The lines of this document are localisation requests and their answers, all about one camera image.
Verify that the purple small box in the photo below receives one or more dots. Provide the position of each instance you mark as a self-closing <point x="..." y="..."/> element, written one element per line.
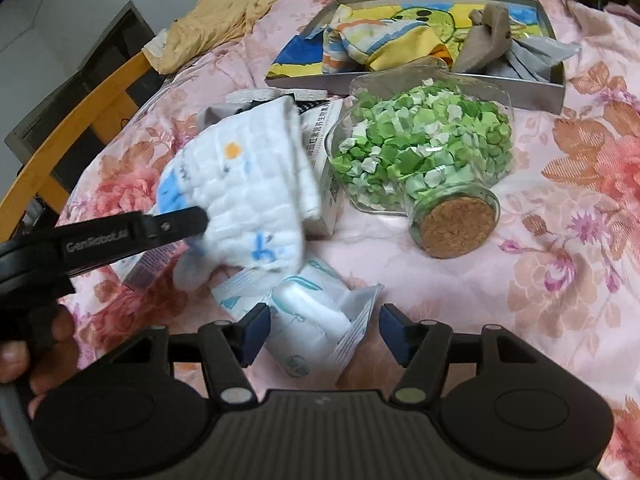
<point x="138" y="272"/>

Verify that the wooden bed frame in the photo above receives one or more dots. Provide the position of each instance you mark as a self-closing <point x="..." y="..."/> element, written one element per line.
<point x="105" y="107"/>

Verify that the white medicine box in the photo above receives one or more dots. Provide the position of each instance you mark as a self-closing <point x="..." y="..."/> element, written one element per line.
<point x="317" y="119"/>

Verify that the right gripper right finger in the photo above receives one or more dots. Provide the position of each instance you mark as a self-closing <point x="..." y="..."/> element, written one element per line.
<point x="397" y="331"/>

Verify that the white quilted baby cloth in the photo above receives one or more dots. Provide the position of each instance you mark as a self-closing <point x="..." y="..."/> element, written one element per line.
<point x="248" y="169"/>

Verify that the dark cabinet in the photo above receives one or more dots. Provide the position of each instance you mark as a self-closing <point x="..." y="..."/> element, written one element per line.
<point x="123" y="38"/>

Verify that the pink floral bedsheet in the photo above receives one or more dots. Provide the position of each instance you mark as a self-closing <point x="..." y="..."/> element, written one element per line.
<point x="562" y="268"/>

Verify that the striped colourful cloth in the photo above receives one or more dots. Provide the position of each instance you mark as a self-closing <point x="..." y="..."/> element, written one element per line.
<point x="372" y="39"/>

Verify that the yellow blue cartoon drawing paper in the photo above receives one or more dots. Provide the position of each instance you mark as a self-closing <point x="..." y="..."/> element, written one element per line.
<point x="302" y="55"/>

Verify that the grey beige cloth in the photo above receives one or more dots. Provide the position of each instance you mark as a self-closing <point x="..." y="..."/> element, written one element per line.
<point x="489" y="38"/>

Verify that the white plastic packet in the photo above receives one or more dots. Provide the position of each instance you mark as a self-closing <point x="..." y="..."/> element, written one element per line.
<point x="317" y="321"/>

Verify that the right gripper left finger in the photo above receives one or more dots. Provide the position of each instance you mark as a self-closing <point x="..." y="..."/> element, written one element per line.
<point x="252" y="331"/>

